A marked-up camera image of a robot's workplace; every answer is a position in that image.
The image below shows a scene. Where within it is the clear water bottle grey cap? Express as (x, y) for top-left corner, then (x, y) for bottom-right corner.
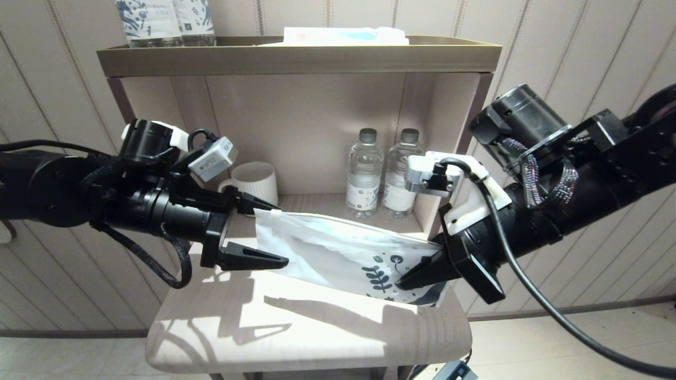
(381, 129), (425, 219)
(346, 129), (383, 219)

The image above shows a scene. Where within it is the braided right arm cable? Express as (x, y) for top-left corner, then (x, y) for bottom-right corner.
(502, 138), (579, 207)

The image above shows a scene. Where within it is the smooth black right arm cable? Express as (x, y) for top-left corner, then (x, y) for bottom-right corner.
(437, 157), (676, 378)

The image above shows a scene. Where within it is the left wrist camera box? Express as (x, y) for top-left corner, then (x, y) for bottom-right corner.
(187, 136), (238, 183)

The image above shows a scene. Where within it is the white floral zip pouch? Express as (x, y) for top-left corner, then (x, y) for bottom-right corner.
(255, 208), (449, 307)

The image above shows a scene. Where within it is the beige wooden shelf cabinet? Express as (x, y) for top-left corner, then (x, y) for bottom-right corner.
(98, 36), (502, 380)

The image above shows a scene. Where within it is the white packet with blue stripe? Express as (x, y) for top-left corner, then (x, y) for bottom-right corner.
(259, 28), (410, 48)

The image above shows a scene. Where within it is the water bottle blue floral label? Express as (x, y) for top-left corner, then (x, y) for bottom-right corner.
(174, 0), (216, 48)
(115, 0), (183, 49)

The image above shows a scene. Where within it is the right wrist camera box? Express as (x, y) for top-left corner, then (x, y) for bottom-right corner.
(405, 151), (512, 235)

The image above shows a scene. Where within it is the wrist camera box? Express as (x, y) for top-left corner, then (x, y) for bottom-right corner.
(405, 151), (512, 235)
(187, 136), (238, 183)

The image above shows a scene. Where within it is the silver power adapter box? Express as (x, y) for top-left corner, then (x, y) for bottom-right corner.
(433, 360), (478, 380)

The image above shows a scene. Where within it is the white ribbed ceramic mug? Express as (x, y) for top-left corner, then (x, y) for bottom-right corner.
(218, 162), (279, 207)

